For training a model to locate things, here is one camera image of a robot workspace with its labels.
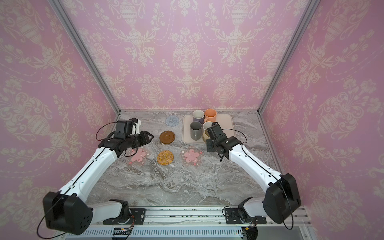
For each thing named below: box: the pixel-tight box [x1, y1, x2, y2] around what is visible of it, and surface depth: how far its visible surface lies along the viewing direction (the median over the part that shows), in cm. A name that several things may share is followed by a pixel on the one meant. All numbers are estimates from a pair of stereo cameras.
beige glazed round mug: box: [202, 128, 211, 143], surface depth 85 cm
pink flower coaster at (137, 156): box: [125, 147, 151, 166], surface depth 96 cm
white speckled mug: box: [203, 121, 213, 130], surface depth 104 cm
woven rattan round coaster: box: [157, 150, 175, 166], surface depth 96 cm
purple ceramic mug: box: [192, 109, 205, 124], surface depth 111 cm
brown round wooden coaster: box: [159, 130, 176, 144], surface depth 108 cm
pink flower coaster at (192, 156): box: [181, 146, 204, 167], surface depth 97 cm
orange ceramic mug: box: [204, 108, 217, 123], surface depth 109 cm
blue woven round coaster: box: [165, 115, 179, 127], surface depth 116 cm
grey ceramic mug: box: [190, 121, 203, 142], surface depth 98 cm
